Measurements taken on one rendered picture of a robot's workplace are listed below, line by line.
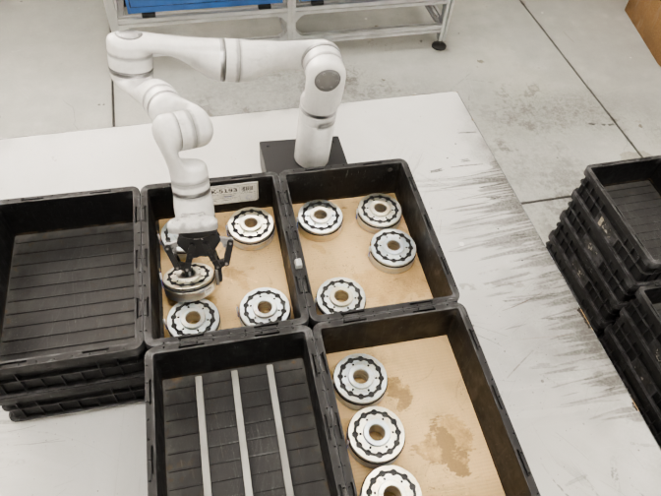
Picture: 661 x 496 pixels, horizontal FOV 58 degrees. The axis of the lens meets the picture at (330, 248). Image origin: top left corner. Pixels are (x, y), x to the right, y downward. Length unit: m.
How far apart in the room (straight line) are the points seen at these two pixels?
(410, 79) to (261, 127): 1.56
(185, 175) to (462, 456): 0.71
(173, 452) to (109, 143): 0.98
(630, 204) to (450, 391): 1.18
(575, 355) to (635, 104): 2.23
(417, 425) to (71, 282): 0.76
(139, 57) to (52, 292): 0.52
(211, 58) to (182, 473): 0.82
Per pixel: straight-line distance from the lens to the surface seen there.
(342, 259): 1.33
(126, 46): 1.35
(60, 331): 1.31
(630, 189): 2.25
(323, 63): 1.37
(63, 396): 1.30
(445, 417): 1.18
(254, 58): 1.37
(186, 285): 1.23
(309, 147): 1.53
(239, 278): 1.30
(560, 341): 1.50
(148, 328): 1.14
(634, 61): 3.87
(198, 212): 1.15
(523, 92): 3.35
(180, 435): 1.15
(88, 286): 1.35
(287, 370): 1.18
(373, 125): 1.85
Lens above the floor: 1.89
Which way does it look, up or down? 52 degrees down
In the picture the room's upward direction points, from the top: 6 degrees clockwise
